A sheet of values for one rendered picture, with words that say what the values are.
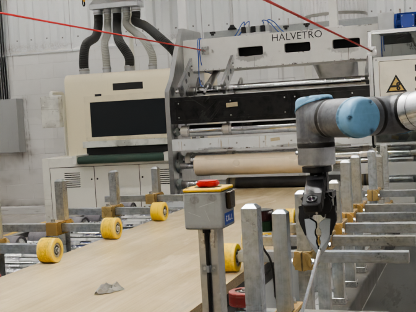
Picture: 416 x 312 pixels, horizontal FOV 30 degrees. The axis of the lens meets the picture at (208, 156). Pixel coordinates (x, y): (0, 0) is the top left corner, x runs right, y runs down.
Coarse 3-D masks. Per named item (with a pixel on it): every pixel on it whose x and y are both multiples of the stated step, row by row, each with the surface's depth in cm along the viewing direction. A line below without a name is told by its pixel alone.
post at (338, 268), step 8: (336, 184) 253; (336, 192) 253; (336, 248) 254; (336, 264) 254; (336, 272) 255; (344, 272) 257; (336, 280) 255; (344, 280) 256; (336, 288) 255; (344, 288) 256; (336, 296) 255; (344, 296) 255
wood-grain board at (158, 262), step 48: (240, 192) 439; (288, 192) 424; (144, 240) 284; (192, 240) 278; (240, 240) 272; (0, 288) 213; (48, 288) 210; (96, 288) 207; (144, 288) 203; (192, 288) 200
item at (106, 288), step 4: (104, 284) 202; (108, 284) 203; (112, 284) 203; (116, 284) 203; (100, 288) 201; (104, 288) 202; (108, 288) 200; (112, 288) 202; (116, 288) 202; (120, 288) 203; (96, 292) 200; (100, 292) 199; (104, 292) 200; (108, 292) 200
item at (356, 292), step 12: (372, 264) 316; (384, 264) 347; (360, 276) 295; (372, 276) 306; (348, 288) 276; (360, 288) 276; (372, 288) 304; (336, 300) 255; (348, 300) 260; (360, 300) 273
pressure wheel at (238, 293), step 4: (236, 288) 194; (240, 288) 194; (244, 288) 192; (228, 292) 192; (232, 292) 191; (236, 292) 190; (240, 292) 192; (244, 292) 191; (228, 296) 192; (232, 296) 190; (236, 296) 189; (240, 296) 188; (244, 296) 188; (232, 300) 190; (236, 300) 189; (240, 300) 188; (244, 300) 188; (232, 304) 190; (236, 304) 189; (240, 304) 188; (244, 304) 188; (240, 308) 192; (244, 308) 191
